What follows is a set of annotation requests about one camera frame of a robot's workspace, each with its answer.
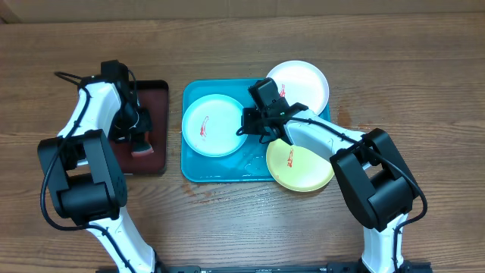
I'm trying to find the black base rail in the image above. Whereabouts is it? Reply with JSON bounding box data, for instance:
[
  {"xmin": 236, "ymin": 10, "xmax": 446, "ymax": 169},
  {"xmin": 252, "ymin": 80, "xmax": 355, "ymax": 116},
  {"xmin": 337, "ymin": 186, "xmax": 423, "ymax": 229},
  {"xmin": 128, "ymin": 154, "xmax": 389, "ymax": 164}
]
[{"xmin": 95, "ymin": 260, "xmax": 433, "ymax": 273}]

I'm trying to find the white plate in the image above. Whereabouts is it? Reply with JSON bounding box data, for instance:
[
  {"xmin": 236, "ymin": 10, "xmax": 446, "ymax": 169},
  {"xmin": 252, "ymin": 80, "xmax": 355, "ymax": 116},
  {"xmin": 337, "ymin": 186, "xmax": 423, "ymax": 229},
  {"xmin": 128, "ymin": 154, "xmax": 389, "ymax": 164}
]
[{"xmin": 267, "ymin": 61, "xmax": 330, "ymax": 115}]

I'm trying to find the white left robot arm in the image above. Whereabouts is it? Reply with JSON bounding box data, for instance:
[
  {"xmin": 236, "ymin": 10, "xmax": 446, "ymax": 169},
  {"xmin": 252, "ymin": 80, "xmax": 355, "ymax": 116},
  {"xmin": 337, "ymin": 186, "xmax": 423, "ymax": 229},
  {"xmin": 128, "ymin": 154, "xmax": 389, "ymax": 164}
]
[{"xmin": 37, "ymin": 60, "xmax": 165, "ymax": 272}]

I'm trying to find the light blue plate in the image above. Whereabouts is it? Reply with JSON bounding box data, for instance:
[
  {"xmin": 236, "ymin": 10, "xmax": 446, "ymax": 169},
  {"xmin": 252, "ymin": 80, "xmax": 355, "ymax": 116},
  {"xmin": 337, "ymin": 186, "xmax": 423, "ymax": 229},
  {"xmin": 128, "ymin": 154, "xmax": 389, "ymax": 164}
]
[{"xmin": 182, "ymin": 94, "xmax": 247, "ymax": 157}]

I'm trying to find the teal plastic tray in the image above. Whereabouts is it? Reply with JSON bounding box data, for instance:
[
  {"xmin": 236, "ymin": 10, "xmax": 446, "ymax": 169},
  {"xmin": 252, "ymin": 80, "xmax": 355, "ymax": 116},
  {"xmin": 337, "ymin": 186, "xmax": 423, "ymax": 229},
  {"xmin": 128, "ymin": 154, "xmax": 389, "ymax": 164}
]
[{"xmin": 180, "ymin": 78, "xmax": 273, "ymax": 183}]

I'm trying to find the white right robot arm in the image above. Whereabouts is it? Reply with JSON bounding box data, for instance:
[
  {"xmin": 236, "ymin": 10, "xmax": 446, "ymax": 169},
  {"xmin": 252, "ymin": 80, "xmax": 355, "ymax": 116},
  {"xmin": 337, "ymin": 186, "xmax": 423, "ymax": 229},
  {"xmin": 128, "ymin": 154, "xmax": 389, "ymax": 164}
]
[{"xmin": 237, "ymin": 78, "xmax": 431, "ymax": 272}]

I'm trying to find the black rectangular tray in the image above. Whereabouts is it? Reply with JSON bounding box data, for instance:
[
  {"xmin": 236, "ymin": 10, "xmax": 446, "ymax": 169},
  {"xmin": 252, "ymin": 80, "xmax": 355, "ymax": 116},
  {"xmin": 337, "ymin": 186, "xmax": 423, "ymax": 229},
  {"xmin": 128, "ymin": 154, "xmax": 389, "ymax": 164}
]
[{"xmin": 111, "ymin": 80, "xmax": 169, "ymax": 175}]

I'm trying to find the yellow plate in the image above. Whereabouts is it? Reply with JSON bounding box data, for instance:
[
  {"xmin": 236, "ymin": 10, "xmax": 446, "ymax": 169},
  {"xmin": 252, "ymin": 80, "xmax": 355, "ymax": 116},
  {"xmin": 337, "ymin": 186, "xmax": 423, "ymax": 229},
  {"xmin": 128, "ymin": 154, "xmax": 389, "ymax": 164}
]
[{"xmin": 266, "ymin": 139, "xmax": 334, "ymax": 192}]

